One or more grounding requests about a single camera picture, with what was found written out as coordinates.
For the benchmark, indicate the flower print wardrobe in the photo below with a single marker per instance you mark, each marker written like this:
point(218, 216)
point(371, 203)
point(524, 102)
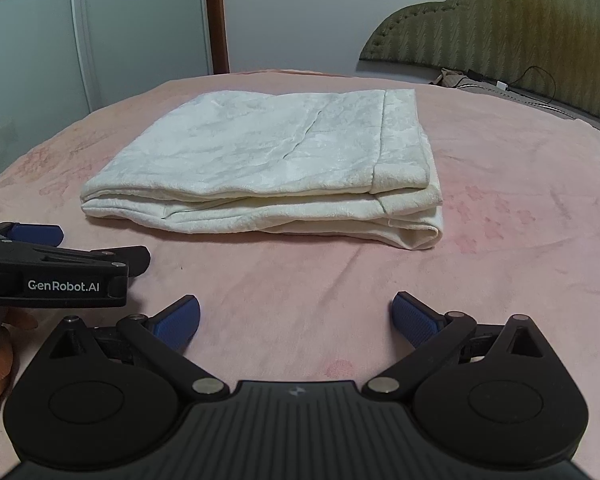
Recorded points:
point(105, 50)

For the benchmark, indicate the brown wooden door frame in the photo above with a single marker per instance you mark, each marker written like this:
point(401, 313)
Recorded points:
point(217, 15)

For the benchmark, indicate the grey pillow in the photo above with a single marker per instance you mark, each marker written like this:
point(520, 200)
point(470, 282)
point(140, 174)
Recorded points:
point(555, 110)

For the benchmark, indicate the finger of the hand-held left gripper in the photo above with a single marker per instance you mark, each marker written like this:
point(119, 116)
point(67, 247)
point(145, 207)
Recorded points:
point(105, 256)
point(35, 234)

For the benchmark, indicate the white charger plug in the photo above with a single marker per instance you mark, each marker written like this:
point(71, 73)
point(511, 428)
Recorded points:
point(502, 86)

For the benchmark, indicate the olive padded headboard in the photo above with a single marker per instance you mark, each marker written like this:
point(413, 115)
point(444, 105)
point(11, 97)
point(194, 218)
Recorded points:
point(520, 30)

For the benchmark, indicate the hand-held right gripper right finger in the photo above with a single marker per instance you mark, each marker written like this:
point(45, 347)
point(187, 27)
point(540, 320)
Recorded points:
point(415, 320)

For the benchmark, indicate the pink blanket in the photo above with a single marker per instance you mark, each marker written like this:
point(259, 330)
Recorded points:
point(290, 300)

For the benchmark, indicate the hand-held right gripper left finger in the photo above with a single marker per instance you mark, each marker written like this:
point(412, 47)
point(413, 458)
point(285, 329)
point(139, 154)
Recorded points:
point(177, 322)

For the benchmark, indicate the white cream blanket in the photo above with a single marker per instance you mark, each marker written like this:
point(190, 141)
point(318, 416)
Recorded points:
point(290, 160)

